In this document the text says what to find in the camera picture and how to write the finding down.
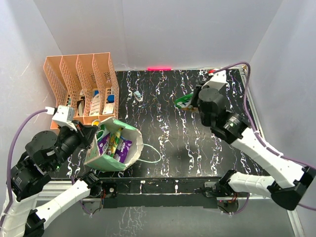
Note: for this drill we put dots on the yellow sticky note block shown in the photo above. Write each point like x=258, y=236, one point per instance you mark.
x=95, y=122

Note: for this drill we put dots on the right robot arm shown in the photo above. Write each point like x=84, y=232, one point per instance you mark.
x=286, y=182

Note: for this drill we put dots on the white lotion bottle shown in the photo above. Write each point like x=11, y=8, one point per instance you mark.
x=95, y=104

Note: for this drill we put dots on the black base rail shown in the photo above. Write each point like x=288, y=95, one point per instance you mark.
x=163, y=192

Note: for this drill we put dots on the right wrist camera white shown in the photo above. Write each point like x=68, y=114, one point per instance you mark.
x=216, y=80

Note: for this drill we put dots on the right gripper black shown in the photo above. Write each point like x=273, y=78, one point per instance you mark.
x=198, y=88

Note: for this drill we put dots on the green illustrated paper bag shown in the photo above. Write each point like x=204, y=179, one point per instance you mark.
x=96, y=157

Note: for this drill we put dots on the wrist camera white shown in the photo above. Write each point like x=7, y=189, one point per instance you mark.
x=62, y=116
x=216, y=80

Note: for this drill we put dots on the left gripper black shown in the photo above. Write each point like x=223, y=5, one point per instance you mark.
x=86, y=133

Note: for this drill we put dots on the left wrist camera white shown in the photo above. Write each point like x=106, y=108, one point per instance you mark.
x=62, y=116

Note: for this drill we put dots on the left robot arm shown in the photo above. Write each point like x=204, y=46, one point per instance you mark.
x=45, y=153

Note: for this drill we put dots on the purple Fox's candy bag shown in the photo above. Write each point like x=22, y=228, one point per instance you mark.
x=122, y=150

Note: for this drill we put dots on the green Fox's candy bag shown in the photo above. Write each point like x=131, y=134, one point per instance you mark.
x=184, y=103

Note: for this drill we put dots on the white card box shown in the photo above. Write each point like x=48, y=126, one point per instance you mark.
x=108, y=109

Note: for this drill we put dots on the orange plastic file organizer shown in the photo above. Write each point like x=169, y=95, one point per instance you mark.
x=73, y=78

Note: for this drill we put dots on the pink tape strip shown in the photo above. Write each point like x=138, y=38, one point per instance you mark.
x=159, y=69

